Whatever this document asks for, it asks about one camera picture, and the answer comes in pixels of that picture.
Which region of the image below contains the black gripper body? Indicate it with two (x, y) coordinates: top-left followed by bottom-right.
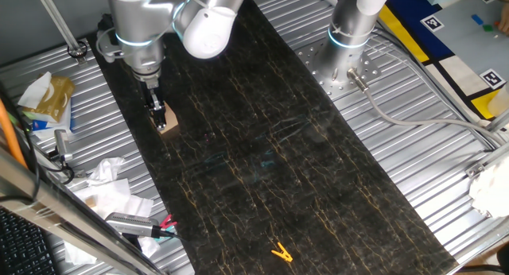
(142, 80), (165, 109)

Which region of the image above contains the large wooden cube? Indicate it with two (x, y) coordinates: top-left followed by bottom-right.
(149, 102), (181, 135)

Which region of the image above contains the colourful block pattern mat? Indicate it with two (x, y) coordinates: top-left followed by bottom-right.
(377, 0), (509, 122)

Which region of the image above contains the bare human hand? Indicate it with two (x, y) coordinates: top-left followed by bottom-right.
(496, 12), (509, 34)

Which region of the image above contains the crumpled white tissue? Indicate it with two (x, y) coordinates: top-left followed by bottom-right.
(86, 157), (126, 188)

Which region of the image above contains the grey metal stand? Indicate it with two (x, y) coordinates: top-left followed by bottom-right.
(53, 128), (75, 164)

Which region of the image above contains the yellow tissue box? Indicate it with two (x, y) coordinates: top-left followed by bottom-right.
(33, 75), (76, 123)

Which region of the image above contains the red plastic clip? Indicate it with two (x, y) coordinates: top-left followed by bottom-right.
(159, 214), (179, 230)

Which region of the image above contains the blue white packet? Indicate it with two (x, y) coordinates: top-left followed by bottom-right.
(22, 102), (75, 140)

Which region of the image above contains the black marble pattern mat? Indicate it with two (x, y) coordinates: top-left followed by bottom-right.
(85, 0), (459, 275)

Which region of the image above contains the silver ribbed device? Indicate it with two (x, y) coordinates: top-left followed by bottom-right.
(104, 211), (161, 239)

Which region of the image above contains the thin metal pole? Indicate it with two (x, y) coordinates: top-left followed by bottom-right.
(33, 0), (89, 66)

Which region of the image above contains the white tissue sheet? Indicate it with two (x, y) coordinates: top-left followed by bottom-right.
(17, 71), (53, 110)

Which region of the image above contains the teal plastic clip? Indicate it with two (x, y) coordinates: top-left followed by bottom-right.
(153, 227), (176, 242)

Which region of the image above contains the orange tube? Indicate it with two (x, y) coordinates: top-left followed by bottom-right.
(0, 99), (28, 169)

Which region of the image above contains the orange clothespin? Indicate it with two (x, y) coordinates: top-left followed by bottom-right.
(270, 242), (294, 263)

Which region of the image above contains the black keyboard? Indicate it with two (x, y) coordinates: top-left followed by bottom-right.
(0, 206), (59, 275)

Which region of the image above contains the grey board with tags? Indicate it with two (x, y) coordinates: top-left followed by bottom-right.
(420, 0), (509, 89)

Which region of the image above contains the white cloth bundle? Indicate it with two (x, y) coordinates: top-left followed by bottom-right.
(468, 153), (509, 219)

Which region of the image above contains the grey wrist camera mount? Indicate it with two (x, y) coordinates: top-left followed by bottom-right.
(95, 26), (125, 64)

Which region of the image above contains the thin black cable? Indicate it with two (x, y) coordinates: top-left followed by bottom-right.
(0, 82), (41, 204)

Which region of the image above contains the aluminium frame beam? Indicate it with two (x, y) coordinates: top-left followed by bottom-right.
(0, 145), (166, 275)

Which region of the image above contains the thick grey base cable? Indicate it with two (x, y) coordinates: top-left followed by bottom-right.
(346, 67), (508, 147)

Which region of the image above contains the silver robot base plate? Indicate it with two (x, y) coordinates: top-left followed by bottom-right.
(296, 39), (383, 100)

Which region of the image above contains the aluminium frame profile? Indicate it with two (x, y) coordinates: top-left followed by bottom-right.
(464, 107), (509, 180)

